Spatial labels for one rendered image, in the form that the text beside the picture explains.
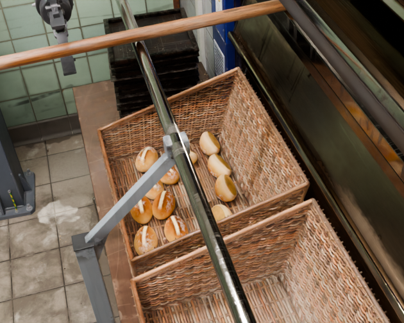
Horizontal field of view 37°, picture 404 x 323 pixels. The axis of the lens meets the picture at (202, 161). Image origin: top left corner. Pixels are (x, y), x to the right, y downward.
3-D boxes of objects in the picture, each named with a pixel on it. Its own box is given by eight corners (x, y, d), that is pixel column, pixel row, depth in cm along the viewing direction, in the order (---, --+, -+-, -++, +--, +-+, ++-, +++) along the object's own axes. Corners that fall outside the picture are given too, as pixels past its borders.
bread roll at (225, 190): (227, 190, 174) (213, 200, 176) (241, 200, 178) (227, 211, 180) (220, 168, 182) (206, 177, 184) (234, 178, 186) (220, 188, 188)
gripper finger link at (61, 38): (49, 20, 145) (50, 23, 147) (59, 63, 143) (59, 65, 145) (65, 17, 146) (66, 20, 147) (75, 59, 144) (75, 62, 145)
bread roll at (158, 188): (168, 197, 183) (167, 184, 179) (147, 204, 181) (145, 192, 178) (157, 177, 190) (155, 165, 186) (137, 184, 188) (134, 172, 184)
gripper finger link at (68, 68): (59, 57, 143) (60, 60, 143) (63, 73, 138) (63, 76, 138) (72, 55, 143) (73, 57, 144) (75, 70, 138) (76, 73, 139)
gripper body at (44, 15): (66, -13, 148) (70, 4, 141) (73, 18, 153) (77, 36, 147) (35, -7, 146) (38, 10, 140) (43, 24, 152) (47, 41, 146)
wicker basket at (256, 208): (242, 131, 206) (240, 63, 188) (307, 254, 166) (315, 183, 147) (102, 163, 198) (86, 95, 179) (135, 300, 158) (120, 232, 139)
